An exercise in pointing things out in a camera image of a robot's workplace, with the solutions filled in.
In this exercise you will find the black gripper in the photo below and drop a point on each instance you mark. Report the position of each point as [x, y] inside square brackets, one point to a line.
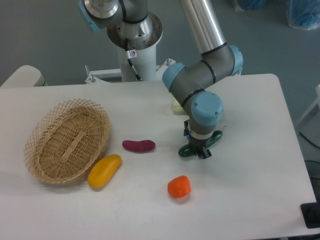
[200, 141]

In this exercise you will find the dark green cucumber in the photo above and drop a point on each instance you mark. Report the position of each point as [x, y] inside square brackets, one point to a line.
[189, 150]

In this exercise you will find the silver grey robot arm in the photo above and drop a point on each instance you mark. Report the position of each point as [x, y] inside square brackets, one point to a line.
[188, 85]

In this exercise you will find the orange bell pepper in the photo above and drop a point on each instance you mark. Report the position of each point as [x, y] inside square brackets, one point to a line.
[179, 187]

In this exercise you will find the white green cabbage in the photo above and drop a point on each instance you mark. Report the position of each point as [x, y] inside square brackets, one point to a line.
[176, 108]

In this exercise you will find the purple sweet potato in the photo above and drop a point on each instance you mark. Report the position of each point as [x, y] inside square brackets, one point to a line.
[139, 146]

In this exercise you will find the yellow mango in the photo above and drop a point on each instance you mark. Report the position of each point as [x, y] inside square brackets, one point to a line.
[103, 171]

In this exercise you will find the black device at edge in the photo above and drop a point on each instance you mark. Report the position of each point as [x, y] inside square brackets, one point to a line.
[311, 214]

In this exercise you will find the white furniture leg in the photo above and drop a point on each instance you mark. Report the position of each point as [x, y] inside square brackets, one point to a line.
[310, 112]

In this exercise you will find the woven wicker basket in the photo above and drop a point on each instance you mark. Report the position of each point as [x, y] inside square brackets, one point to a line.
[67, 142]

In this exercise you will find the blue plastic bag left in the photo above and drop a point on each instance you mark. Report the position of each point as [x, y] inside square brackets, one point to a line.
[248, 5]

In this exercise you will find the blue plastic bag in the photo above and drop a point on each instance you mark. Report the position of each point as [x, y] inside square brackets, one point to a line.
[303, 14]
[248, 5]

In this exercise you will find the white chair back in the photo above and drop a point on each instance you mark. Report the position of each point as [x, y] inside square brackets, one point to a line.
[25, 76]

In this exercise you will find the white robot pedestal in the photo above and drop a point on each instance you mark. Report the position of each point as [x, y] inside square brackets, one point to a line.
[136, 46]

